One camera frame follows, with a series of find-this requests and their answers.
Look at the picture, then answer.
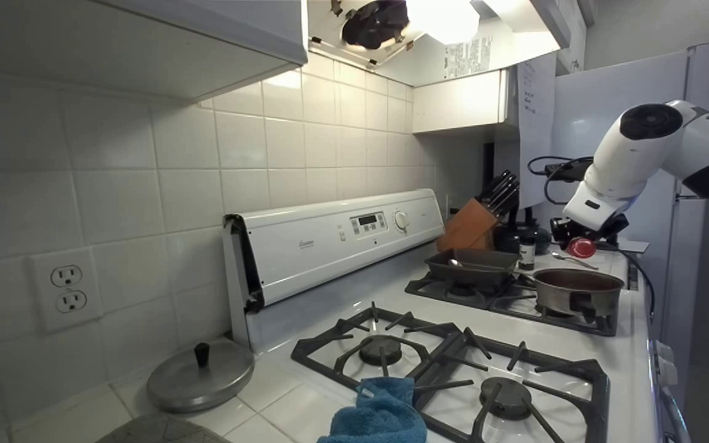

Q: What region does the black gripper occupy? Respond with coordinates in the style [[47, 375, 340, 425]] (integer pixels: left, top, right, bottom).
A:
[[549, 215, 631, 254]]

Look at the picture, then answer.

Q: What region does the orange capped spice bottle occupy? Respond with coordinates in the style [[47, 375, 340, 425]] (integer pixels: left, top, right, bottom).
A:
[[566, 235, 602, 262]]

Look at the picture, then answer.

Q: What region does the dark glass bottle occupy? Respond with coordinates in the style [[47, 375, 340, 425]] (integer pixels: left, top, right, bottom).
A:
[[534, 225, 554, 255], [496, 222, 523, 254]]

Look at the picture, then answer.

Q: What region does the round metal pot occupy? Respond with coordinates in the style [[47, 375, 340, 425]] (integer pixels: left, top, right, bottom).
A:
[[532, 265, 625, 326]]

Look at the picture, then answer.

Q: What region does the metal pot lid black knob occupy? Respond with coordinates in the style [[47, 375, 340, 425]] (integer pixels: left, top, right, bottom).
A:
[[143, 339, 256, 415]]

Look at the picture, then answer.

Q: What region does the metal butter knife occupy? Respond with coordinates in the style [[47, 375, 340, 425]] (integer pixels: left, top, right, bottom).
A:
[[549, 248, 602, 273]]

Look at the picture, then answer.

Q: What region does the white jar with black cap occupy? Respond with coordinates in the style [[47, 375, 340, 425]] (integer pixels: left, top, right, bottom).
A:
[[517, 222, 540, 273]]

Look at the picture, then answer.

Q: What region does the black burner grate under cookware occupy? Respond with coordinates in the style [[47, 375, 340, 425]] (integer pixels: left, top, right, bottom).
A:
[[405, 258, 624, 339]]

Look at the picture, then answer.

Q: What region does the black rectangular baking pan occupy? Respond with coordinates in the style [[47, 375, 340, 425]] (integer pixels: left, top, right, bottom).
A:
[[424, 247, 523, 290]]

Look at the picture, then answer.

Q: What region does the wooden knife block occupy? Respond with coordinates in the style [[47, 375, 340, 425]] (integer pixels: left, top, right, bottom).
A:
[[436, 198, 500, 255]]

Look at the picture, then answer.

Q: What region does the metal spoon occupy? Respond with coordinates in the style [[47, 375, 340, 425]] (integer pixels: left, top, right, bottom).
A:
[[448, 254, 487, 273]]

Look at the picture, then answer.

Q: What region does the white paper sheet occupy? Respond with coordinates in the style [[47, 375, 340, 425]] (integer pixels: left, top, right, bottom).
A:
[[516, 52, 559, 212]]

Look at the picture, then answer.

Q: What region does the white refrigerator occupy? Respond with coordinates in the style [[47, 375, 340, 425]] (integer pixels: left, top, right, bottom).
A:
[[549, 39, 709, 388]]

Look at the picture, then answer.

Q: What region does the black empty burner grate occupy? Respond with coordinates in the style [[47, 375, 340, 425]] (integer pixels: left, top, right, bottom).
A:
[[290, 301, 614, 443]]

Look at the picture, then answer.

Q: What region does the stove clock display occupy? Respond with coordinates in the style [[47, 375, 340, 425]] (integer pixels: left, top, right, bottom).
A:
[[347, 210, 389, 238]]

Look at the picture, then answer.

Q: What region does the white range hood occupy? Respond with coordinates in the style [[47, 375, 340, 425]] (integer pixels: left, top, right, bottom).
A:
[[303, 0, 573, 89]]

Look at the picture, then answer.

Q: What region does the white gas stove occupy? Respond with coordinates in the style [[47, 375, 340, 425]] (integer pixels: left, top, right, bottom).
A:
[[221, 188, 660, 443]]

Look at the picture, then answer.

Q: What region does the blue cloth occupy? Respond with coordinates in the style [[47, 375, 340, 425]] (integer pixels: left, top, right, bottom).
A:
[[315, 377, 429, 443]]

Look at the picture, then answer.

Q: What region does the black range hood fan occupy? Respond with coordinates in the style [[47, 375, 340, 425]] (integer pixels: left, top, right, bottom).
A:
[[340, 0, 413, 50]]

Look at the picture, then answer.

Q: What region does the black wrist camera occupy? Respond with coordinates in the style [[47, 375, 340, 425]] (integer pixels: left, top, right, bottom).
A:
[[541, 157, 596, 184]]

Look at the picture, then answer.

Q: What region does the small white wall cabinet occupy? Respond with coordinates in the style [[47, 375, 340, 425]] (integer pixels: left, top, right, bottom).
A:
[[412, 68, 513, 135]]

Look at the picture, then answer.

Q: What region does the large white wall cabinet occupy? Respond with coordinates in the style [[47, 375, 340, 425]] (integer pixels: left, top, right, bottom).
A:
[[0, 0, 311, 104]]

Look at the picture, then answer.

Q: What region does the white wall outlet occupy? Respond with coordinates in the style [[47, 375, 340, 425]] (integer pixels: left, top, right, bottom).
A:
[[27, 247, 103, 335]]

